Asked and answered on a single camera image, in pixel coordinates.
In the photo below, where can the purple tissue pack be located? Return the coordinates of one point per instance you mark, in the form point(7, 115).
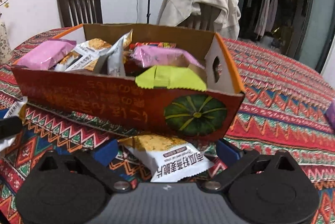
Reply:
point(330, 114)

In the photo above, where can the floral ceramic vase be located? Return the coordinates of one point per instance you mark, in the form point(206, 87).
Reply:
point(5, 49)

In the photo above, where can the white yellow cracker packet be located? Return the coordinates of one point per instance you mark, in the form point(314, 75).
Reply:
point(84, 56)
point(170, 159)

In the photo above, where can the dark wooden chair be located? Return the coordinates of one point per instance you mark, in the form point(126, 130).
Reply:
point(75, 12)

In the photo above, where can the red orange snack bag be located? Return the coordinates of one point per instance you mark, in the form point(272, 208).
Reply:
point(132, 46)

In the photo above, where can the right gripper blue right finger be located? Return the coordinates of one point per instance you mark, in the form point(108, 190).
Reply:
point(228, 153)

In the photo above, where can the patterned red tablecloth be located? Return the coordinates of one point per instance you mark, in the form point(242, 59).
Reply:
point(283, 108)

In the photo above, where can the orange cardboard pumpkin box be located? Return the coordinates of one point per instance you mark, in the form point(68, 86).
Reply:
point(123, 101)

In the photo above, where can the chair with beige jacket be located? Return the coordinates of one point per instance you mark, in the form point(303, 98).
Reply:
point(204, 21)

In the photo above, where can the pink snack packet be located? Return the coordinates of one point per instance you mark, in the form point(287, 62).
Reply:
point(148, 56)
point(47, 54)

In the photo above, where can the white grey snack packet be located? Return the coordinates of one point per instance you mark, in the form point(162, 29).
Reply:
point(112, 63)

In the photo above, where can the beige jacket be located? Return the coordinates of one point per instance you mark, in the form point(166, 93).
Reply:
point(221, 16)

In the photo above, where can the green snack packet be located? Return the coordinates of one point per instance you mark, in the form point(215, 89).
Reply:
point(173, 77)

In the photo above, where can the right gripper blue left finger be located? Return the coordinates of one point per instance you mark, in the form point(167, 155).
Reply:
point(106, 152)

